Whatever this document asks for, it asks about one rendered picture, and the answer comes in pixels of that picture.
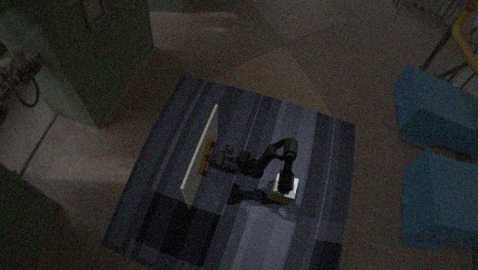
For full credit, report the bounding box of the brown picture frame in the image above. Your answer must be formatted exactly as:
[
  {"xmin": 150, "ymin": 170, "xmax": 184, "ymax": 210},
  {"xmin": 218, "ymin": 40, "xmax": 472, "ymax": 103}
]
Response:
[{"xmin": 197, "ymin": 139, "xmax": 215, "ymax": 176}]

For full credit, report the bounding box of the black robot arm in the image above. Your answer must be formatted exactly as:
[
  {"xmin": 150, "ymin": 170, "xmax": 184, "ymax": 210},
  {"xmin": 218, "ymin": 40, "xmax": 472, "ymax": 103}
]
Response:
[{"xmin": 225, "ymin": 138, "xmax": 299, "ymax": 195}]

